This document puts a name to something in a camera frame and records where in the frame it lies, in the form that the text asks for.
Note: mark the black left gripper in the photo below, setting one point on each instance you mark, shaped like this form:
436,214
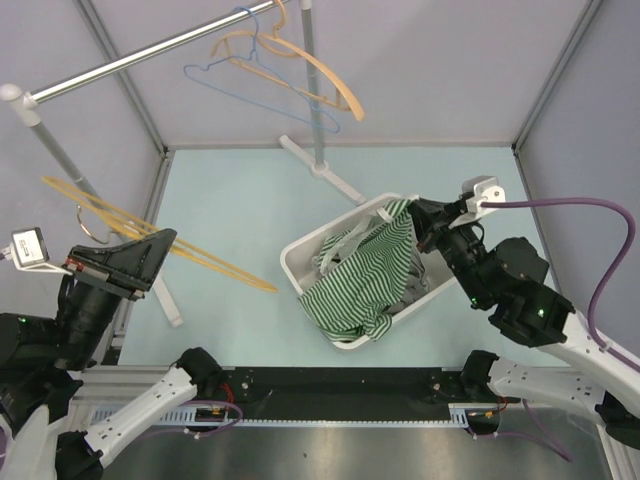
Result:
134,262

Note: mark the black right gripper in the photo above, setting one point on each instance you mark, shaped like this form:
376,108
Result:
430,218

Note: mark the grey tank top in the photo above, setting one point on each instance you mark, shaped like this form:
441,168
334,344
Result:
379,269

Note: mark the green white striped tank top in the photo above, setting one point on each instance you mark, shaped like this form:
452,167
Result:
330,311

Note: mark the beige plastic hanger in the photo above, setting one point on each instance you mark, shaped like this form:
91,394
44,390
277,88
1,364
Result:
262,52

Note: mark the blue wire hanger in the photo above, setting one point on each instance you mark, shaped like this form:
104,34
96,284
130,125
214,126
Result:
233,78

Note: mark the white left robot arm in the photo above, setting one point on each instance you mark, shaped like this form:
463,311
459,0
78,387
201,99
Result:
43,359

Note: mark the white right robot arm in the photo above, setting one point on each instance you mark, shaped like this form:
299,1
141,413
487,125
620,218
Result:
508,282

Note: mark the white plastic basket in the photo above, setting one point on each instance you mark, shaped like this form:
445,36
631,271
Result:
296,262

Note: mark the white clothes rack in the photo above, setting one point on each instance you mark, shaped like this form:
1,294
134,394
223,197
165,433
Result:
24,105

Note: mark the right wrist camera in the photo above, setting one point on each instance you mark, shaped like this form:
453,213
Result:
475,193

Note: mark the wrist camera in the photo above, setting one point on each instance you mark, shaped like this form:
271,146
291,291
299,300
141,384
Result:
475,193
28,253

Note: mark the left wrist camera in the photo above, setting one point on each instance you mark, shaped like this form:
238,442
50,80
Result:
28,253

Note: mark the white cable duct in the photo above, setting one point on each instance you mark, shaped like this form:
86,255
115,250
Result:
200,416

